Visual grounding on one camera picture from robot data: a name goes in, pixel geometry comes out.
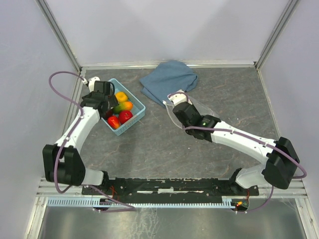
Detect clear zip top bag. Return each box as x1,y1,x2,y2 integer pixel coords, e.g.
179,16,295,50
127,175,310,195
163,97,220,128

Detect bright red apple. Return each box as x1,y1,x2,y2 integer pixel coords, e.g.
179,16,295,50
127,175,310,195
118,111,133,124

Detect red bell pepper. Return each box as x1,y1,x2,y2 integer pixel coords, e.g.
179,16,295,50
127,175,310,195
107,116,121,129

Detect dark red apple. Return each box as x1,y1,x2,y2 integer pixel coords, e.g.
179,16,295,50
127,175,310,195
104,110,113,120

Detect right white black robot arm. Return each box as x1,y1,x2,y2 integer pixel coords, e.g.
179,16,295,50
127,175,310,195
168,102,300,195

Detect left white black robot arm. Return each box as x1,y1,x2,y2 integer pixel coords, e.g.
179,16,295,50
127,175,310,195
42,78,118,194

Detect orange tangerine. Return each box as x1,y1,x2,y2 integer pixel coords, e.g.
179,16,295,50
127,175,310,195
115,92,129,103

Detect green orange mango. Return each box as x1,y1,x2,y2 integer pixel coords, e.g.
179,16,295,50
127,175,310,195
113,101,134,115

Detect light blue plastic basket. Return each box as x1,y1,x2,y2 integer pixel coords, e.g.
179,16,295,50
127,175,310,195
102,78,146,136

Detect blue folded cloth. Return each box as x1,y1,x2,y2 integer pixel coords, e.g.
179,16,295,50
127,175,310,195
140,60,198,107

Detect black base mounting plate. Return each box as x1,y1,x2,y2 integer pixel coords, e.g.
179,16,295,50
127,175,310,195
96,178,259,204

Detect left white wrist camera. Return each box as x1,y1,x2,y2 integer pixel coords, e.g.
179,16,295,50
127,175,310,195
82,77,101,92

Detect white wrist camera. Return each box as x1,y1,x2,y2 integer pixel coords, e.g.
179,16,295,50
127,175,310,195
167,92,189,106
82,77,101,92

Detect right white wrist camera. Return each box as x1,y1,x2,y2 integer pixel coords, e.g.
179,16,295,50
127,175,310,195
167,92,189,106

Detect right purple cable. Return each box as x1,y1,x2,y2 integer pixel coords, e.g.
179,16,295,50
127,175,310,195
166,91,308,214

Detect light blue cable duct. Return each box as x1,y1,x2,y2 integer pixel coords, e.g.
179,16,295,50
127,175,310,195
47,195,240,207

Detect aluminium frame profiles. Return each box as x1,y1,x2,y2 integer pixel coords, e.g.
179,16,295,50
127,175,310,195
23,0,319,239

